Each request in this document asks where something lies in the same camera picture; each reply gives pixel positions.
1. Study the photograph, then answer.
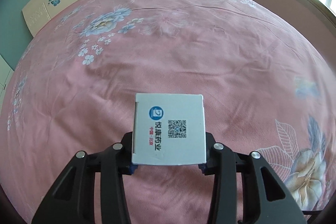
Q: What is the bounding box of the small white medicine box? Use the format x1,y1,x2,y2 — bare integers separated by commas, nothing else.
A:
131,93,207,166

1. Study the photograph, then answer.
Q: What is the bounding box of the white wardrobe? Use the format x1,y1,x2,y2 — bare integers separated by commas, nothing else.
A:
0,56,14,96

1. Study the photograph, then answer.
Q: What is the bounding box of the pink floral bed sheet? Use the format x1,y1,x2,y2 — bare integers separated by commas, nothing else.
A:
1,0,335,222

